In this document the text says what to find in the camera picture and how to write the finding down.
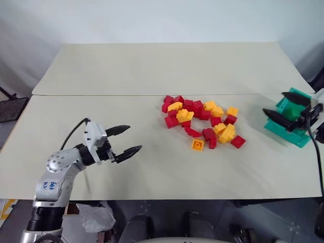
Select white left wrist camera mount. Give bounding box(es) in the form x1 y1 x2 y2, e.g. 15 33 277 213
83 121 108 166

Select teal plastic bin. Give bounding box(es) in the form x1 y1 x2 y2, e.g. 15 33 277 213
263 87 313 149

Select green toy block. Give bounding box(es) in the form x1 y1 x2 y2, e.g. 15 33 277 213
283 107 301 122

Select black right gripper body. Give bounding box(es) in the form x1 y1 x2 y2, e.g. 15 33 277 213
294 103 323 132

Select red arched toy block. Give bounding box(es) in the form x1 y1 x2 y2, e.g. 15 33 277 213
184 125 203 139

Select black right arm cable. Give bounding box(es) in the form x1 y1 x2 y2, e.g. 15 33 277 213
305 117 324 189

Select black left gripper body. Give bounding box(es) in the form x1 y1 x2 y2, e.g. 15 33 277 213
97 140 120 164

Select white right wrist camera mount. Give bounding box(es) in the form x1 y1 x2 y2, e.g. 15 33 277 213
310 88 324 144

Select orange-yellow flat square block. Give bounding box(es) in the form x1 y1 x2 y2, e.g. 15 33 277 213
191 138 205 152

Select brown cardboard box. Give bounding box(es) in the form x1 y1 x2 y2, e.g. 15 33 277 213
62 201 79 219

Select clear plastic bag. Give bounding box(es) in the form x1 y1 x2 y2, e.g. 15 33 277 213
76 201 116 233

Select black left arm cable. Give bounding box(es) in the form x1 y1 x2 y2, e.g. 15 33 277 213
60 117 91 150

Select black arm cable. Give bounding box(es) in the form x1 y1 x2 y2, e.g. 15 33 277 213
305 117 324 189
60 117 91 150

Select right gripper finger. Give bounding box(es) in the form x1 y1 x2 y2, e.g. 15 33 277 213
281 92 311 106
262 108 296 131

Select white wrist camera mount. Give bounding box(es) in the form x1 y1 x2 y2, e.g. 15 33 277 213
83 121 108 166
310 88 324 144

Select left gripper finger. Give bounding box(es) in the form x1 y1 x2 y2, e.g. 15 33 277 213
114 145 143 164
105 125 131 138

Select black mesh frame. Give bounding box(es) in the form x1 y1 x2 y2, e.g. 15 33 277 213
0 87 29 125

